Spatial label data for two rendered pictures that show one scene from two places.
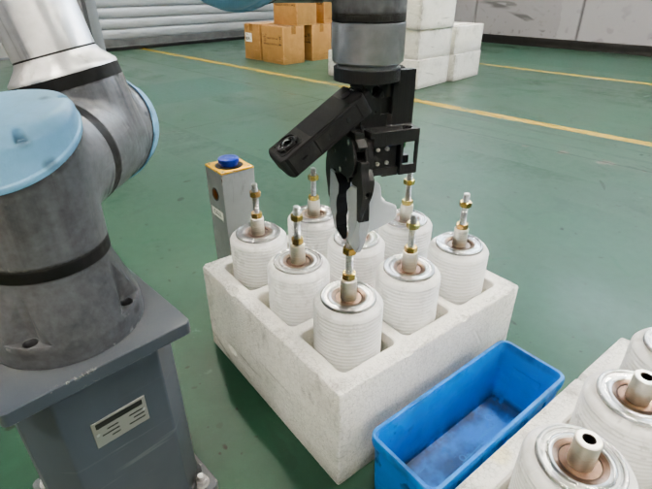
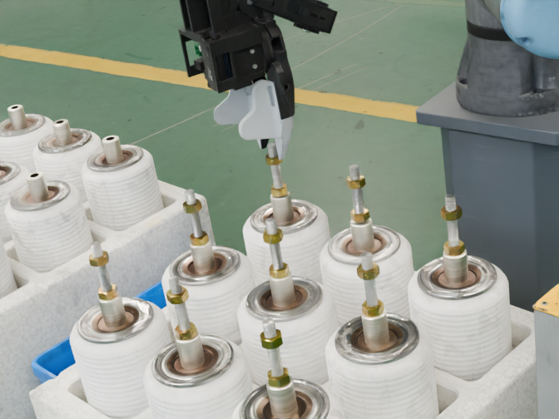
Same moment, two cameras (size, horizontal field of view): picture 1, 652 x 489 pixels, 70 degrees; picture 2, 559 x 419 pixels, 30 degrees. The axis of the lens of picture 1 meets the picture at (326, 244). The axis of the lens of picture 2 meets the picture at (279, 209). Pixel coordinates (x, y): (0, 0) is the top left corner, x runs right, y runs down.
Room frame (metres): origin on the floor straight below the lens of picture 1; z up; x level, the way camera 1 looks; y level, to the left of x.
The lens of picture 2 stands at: (1.54, -0.07, 0.80)
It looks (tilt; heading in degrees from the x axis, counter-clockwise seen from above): 28 degrees down; 178
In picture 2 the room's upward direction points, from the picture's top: 10 degrees counter-clockwise
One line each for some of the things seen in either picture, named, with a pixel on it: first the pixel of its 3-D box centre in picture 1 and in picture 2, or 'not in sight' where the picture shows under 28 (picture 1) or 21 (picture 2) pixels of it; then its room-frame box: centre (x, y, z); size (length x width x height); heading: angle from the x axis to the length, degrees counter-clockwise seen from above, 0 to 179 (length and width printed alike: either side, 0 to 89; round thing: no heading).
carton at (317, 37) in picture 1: (309, 41); not in sight; (4.70, 0.14, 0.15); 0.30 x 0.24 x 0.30; 45
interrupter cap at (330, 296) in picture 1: (348, 296); (284, 217); (0.52, -0.03, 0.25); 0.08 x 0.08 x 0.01
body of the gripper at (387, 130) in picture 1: (371, 122); (230, 22); (0.53, -0.05, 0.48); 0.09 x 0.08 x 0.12; 114
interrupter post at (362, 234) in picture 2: (297, 253); (362, 234); (0.61, 0.04, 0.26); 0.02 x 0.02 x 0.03
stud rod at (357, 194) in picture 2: (297, 229); (358, 199); (0.61, 0.04, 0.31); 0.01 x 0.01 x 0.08
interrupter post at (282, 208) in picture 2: (348, 288); (282, 207); (0.52, -0.03, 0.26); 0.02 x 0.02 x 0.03
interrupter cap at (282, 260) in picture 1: (298, 261); (363, 245); (0.61, 0.04, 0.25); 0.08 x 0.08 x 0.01
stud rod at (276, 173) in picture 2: (349, 263); (276, 175); (0.52, -0.03, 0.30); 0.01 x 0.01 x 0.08
